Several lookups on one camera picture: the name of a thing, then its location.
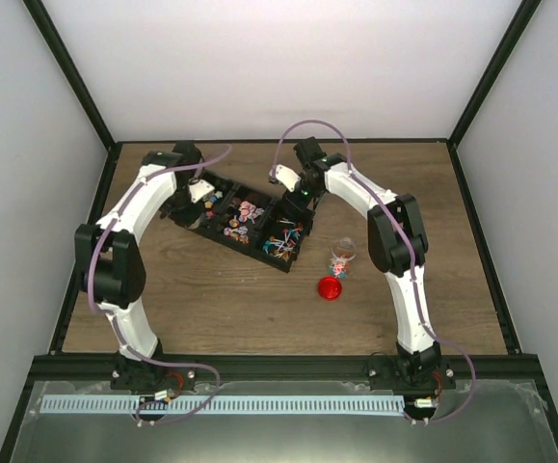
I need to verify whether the black candy tray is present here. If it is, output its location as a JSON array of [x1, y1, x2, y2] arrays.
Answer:
[[160, 171, 315, 273]]

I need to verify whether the clear plastic jar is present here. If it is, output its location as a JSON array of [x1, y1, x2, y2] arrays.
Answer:
[[328, 237, 357, 279]]

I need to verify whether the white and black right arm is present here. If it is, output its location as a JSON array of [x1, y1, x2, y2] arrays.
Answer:
[[269, 137, 441, 389]]

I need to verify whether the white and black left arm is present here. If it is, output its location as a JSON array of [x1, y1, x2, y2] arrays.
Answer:
[[74, 141, 214, 390]]

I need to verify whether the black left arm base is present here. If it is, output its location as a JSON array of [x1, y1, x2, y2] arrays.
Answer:
[[110, 353, 199, 394]]

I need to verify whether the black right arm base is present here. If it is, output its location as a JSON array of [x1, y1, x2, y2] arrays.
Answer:
[[362, 340, 456, 393]]

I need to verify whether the red jar lid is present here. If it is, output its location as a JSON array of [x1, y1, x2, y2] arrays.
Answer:
[[316, 276, 343, 301]]

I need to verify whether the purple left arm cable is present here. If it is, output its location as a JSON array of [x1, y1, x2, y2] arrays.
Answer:
[[88, 143, 234, 428]]

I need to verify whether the light blue slotted cable duct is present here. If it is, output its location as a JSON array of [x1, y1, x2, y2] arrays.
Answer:
[[40, 395, 405, 416]]

